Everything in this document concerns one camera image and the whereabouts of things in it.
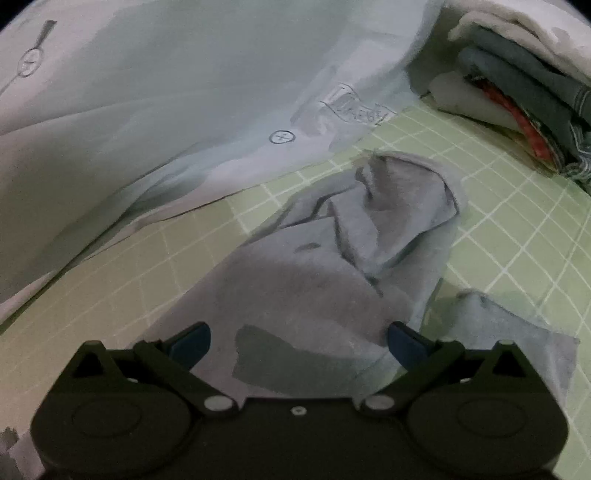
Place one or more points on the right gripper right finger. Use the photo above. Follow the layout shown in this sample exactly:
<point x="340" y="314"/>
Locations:
<point x="428" y="365"/>

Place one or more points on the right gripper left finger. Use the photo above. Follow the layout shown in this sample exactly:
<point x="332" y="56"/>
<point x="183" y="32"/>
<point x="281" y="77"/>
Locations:
<point x="169" y="362"/>

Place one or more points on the light blue printed bedsheet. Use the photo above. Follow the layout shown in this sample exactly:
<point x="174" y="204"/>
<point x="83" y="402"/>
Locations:
<point x="118" y="114"/>

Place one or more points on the grey fleece pants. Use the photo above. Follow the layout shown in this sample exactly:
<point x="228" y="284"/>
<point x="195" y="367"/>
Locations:
<point x="299" y="316"/>

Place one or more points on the white folded garment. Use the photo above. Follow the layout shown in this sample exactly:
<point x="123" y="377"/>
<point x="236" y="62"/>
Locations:
<point x="552" y="30"/>

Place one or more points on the dark grey folded garment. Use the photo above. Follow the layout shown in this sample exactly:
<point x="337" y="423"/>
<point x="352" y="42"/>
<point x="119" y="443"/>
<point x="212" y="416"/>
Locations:
<point x="558" y="102"/>

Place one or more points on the red patterned folded garment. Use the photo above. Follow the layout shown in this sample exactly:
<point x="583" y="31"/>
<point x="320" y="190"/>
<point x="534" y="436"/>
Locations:
<point x="544" y="148"/>

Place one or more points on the green grid cutting mat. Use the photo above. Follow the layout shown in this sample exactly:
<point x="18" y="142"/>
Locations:
<point x="524" y="240"/>

